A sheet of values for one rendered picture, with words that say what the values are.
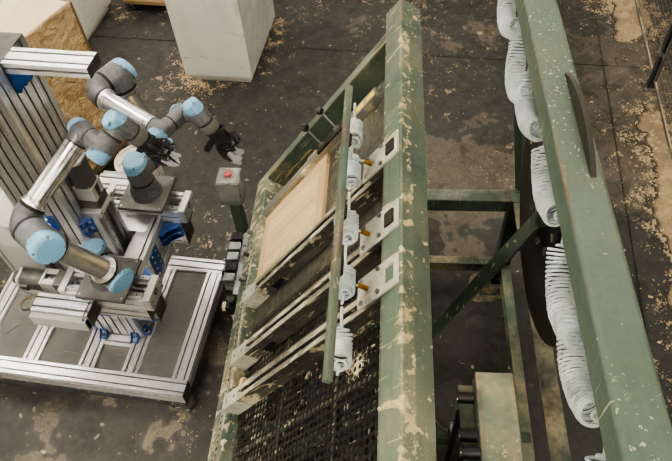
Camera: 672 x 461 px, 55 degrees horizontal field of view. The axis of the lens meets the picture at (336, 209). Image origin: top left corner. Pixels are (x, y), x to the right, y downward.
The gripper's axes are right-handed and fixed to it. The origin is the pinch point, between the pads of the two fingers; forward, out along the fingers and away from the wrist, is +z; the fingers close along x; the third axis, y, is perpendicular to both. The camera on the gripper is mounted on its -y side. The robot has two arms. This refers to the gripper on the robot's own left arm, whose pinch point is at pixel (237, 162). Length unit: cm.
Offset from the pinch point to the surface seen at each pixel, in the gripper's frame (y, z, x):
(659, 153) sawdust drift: 144, 230, 167
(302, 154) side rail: 4.1, 32.4, 32.8
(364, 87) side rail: 51, 10, 37
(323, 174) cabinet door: 32.5, 18.9, -0.8
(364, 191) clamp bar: 70, -1, -38
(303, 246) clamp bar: 34, 17, -40
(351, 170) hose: 76, -19, -45
